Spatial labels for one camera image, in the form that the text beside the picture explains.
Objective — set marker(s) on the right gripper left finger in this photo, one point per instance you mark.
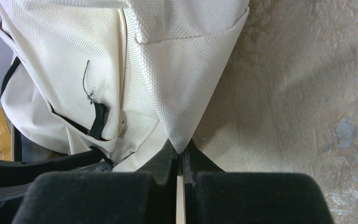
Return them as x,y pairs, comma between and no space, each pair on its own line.
145,196

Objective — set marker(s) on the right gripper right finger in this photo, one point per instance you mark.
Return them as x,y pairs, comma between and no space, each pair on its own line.
214,196

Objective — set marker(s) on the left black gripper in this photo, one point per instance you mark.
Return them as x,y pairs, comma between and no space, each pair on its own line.
15,177

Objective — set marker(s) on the beige canvas backpack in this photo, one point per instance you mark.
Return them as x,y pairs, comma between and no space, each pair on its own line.
124,76

